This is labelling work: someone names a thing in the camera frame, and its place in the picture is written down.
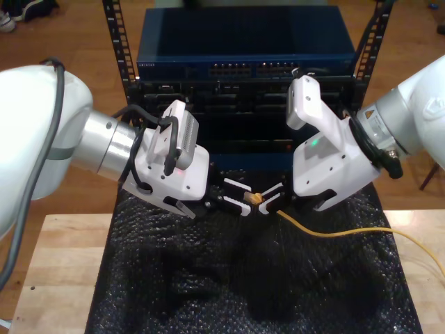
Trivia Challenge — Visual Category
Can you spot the yellow network cable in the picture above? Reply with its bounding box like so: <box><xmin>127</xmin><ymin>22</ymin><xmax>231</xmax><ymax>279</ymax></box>
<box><xmin>243</xmin><ymin>190</ymin><xmax>445</xmax><ymax>276</ymax></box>

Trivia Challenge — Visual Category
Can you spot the black rack server unit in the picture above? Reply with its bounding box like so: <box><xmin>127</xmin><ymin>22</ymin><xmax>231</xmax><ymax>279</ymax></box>
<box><xmin>127</xmin><ymin>79</ymin><xmax>366</xmax><ymax>116</ymax></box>

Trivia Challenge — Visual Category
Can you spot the black bubble mat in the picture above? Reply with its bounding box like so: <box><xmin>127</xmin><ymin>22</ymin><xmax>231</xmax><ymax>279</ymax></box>
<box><xmin>85</xmin><ymin>168</ymin><xmax>423</xmax><ymax>334</ymax></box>

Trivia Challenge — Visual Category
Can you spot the dark shoe with white stripe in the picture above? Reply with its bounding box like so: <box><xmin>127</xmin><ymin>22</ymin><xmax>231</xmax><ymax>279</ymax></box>
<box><xmin>7</xmin><ymin>0</ymin><xmax>60</xmax><ymax>22</ymax></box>

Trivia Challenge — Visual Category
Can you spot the wrist thin black cable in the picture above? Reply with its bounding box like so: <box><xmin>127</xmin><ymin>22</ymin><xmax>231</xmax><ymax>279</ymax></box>
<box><xmin>118</xmin><ymin>130</ymin><xmax>154</xmax><ymax>194</ymax></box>

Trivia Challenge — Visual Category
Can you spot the black perforated rack post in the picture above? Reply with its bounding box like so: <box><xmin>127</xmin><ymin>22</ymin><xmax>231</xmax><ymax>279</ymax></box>
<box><xmin>102</xmin><ymin>0</ymin><xmax>142</xmax><ymax>112</ymax></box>
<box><xmin>353</xmin><ymin>0</ymin><xmax>396</xmax><ymax>116</ymax></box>

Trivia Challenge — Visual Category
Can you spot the blue network switch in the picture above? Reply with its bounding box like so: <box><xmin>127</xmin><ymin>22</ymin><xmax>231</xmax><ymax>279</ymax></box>
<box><xmin>136</xmin><ymin>6</ymin><xmax>359</xmax><ymax>83</ymax></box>

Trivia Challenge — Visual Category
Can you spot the arm grey camera cable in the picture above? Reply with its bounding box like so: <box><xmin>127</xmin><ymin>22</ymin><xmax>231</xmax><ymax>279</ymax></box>
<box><xmin>0</xmin><ymin>57</ymin><xmax>181</xmax><ymax>292</ymax></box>

